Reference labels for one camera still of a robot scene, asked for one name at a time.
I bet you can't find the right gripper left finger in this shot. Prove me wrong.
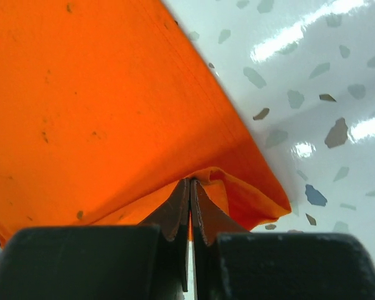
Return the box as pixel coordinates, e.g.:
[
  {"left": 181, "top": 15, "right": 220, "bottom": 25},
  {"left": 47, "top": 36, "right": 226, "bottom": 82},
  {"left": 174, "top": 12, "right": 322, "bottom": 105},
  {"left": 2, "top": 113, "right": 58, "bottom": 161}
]
[{"left": 140, "top": 179, "right": 190, "bottom": 293}]

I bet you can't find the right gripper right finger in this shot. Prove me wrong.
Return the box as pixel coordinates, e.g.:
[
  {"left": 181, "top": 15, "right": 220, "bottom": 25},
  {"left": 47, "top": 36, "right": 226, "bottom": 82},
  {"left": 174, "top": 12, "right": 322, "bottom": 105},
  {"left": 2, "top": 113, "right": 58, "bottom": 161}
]
[{"left": 190, "top": 179, "right": 248, "bottom": 299}]

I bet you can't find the orange t shirt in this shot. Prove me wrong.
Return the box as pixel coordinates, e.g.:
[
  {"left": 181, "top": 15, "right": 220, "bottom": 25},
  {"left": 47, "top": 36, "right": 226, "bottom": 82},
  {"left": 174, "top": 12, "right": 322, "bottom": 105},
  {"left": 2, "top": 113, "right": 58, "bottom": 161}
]
[{"left": 0, "top": 1, "right": 291, "bottom": 244}]

